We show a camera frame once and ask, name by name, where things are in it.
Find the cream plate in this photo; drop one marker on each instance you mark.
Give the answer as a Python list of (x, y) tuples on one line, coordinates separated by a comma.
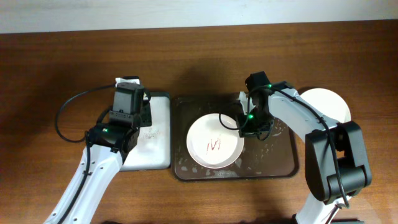
[(329, 103)]

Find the small black tray white liner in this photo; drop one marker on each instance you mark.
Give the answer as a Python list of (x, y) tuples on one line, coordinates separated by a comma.
[(154, 142)]

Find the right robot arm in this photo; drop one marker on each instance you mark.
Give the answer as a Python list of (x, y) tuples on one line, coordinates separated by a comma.
[(336, 162)]

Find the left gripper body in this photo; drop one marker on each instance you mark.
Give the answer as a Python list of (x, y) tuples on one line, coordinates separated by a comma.
[(137, 126)]

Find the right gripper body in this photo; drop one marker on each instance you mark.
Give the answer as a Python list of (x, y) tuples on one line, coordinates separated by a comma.
[(257, 122)]

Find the pink plate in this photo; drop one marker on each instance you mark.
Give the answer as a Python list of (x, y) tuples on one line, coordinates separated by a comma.
[(213, 141)]

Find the large brown serving tray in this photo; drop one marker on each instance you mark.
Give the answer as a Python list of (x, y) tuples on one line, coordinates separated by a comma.
[(274, 158)]

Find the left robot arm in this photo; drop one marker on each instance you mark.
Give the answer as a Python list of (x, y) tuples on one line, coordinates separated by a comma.
[(98, 164)]

